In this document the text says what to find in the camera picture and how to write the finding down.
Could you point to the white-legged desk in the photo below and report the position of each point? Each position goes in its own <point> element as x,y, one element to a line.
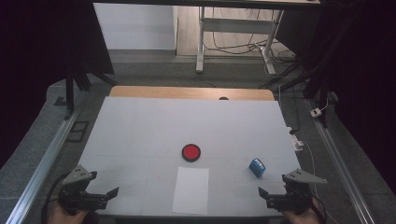
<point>232,25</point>

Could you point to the small white box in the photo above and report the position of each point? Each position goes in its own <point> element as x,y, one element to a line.
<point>316,112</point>

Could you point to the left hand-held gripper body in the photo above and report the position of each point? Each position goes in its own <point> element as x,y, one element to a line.
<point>77,196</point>

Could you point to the person's left hand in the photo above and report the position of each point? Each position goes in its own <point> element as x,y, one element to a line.
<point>67,218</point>

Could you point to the white paper sheet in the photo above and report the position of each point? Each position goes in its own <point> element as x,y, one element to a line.
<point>190,190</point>

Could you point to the person's right hand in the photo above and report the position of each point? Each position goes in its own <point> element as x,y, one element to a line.
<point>303,218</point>

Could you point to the black metal stand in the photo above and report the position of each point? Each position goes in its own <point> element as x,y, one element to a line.
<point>70,90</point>
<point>314,84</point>

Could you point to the dark table grommet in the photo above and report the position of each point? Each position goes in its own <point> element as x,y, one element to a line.
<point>223,98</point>

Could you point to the large white table cover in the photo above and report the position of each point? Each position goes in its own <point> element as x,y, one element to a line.
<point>186,124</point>

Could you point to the round red ink pad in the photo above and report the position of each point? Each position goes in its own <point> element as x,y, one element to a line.
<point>190,152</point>

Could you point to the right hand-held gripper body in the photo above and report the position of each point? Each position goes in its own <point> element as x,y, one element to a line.
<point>295,199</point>

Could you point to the aluminium rail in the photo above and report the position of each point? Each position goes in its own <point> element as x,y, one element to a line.
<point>339,161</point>
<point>43,165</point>

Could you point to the blue stamp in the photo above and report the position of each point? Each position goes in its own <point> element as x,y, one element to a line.
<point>257,167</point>

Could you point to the white power strip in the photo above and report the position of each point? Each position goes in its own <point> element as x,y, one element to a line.
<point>295,141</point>

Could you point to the white panel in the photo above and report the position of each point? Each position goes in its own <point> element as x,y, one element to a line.
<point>134,26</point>

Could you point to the black curtain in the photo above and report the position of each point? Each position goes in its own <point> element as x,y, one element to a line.
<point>364,77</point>
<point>37,62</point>

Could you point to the black rectangular floor frame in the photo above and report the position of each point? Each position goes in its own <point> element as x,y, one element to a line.
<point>69,137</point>

